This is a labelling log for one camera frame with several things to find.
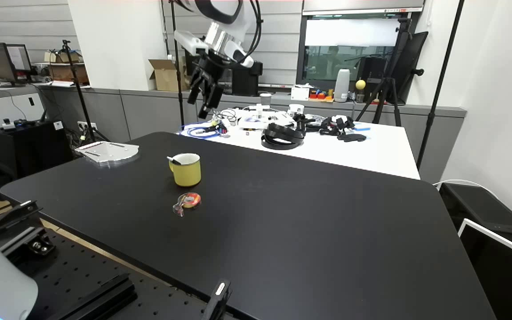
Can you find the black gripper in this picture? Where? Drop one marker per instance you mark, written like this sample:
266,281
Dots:
206,80

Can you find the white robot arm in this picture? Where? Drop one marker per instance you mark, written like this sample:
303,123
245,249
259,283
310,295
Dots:
232,37

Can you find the yellow mug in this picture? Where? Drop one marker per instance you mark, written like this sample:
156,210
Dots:
186,169

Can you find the cardboard box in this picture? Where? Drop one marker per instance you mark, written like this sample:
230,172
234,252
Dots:
166,76

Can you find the black VR headset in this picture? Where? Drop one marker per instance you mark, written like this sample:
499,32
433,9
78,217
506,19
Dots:
282,137

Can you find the orange tape dispenser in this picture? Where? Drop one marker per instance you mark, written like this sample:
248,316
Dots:
186,201

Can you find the white cylinder speaker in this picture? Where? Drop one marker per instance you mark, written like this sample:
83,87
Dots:
342,85

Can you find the black headphones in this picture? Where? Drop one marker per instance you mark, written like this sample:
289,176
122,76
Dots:
342,126

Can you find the black tripod left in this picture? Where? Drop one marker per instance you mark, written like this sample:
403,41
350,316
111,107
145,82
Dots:
90,130

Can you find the black tripod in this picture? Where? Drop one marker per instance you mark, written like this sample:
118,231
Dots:
399,71
90,130

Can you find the yellow ball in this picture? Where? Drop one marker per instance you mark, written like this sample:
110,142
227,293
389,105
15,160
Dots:
360,85

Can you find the white side table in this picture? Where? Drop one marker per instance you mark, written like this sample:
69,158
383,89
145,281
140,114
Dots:
385,147

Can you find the black tripod right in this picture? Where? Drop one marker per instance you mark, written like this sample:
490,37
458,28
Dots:
399,71

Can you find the computer monitor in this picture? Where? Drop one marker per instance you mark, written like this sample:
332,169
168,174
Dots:
15,64

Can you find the black perforated breadboard table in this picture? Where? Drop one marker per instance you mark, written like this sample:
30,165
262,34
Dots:
79,283

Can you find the black storage box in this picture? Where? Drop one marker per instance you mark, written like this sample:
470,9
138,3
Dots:
476,203

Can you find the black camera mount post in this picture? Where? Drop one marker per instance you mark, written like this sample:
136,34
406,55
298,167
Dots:
216,306

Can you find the black aluminium rail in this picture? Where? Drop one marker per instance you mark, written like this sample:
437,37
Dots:
102,302

